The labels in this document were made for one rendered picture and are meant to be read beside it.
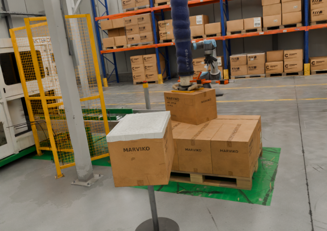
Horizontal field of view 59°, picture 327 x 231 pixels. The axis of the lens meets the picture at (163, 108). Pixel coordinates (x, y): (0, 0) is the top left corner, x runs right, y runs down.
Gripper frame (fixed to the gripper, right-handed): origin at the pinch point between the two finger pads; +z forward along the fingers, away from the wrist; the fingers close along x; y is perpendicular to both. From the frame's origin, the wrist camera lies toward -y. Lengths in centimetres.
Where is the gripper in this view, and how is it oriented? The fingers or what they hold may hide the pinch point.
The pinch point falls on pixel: (210, 70)
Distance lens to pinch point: 364.9
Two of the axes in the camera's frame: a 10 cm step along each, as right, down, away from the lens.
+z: 1.2, 9.7, 2.2
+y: -6.8, -0.8, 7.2
